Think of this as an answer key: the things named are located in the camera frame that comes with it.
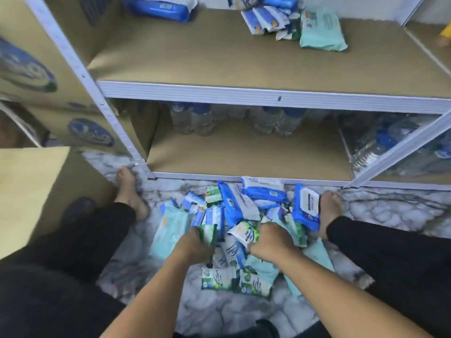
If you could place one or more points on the person's right hand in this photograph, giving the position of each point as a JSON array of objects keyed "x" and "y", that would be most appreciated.
[{"x": 273, "y": 243}]

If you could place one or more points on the person's left hand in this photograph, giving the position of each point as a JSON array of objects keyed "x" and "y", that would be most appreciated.
[{"x": 194, "y": 248}]

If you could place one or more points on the grey metal shelf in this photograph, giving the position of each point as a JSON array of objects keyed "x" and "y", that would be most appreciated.
[{"x": 282, "y": 98}]

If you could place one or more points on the person's left forearm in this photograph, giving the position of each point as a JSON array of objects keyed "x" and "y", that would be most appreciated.
[{"x": 155, "y": 299}]

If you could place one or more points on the person's right forearm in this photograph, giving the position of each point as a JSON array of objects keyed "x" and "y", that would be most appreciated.
[{"x": 345, "y": 299}]

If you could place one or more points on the person's right foot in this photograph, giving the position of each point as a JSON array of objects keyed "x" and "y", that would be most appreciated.
[{"x": 330, "y": 211}]

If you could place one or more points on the person's foot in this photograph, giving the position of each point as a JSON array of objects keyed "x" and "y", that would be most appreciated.
[
  {"x": 130, "y": 193},
  {"x": 330, "y": 211}
]

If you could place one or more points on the person's left foot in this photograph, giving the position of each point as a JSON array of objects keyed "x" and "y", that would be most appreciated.
[{"x": 130, "y": 193}]

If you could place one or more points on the person's right leg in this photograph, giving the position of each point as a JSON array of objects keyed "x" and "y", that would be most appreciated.
[{"x": 402, "y": 271}]

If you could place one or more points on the water bottles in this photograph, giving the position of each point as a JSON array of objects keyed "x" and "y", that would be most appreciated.
[{"x": 380, "y": 144}]

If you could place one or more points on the plain cardboard box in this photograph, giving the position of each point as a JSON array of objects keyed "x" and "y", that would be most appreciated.
[{"x": 35, "y": 193}]

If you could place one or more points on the yellow bottle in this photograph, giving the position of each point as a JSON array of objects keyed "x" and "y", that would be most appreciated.
[{"x": 444, "y": 35}]

